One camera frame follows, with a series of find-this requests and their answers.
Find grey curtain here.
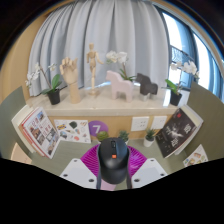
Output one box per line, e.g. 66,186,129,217
28,0,173,98

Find white wall socket panel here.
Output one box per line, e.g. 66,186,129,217
151,115,168,130
130,116,150,132

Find short spiky succulent white pot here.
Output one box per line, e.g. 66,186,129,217
117,129,130,145

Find dark grey horse figure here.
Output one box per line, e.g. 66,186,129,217
135,72,159,101

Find wooden mannequin figure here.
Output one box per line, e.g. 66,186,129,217
85,42,105,98

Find rosette succulent in white pot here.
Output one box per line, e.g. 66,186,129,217
95,130,110,144

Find tall spiky plant white pot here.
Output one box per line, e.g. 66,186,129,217
143,128,157,148

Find white sheet with small pictures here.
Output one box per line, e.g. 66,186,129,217
53,119,92,144

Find red white photo magazine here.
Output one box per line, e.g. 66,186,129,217
21,106,62,160

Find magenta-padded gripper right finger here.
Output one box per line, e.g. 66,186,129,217
126,145,169,190

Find white card with colourful stickers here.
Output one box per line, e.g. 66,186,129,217
182,143,209,168

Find white leaning books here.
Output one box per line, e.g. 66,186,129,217
11,104,34,154

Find black computer mouse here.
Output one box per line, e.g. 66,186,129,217
97,137,131,185

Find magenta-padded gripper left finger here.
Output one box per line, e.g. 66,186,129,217
59,144,102,190

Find pink horse figure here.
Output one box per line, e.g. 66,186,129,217
105,69,135,103

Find black book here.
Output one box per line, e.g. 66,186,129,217
155,108,198,159

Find beige card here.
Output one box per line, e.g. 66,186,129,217
9,142,33,165

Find white orchid in black pot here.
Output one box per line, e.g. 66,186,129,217
105,50,138,83
24,62,65,106
164,59,200,107

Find purple round sign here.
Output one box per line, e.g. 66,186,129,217
87,120,110,138

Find purple mouse pad with wrist rest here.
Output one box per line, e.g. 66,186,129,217
99,179,118,192

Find wooden hand model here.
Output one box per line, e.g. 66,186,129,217
59,56,82,105

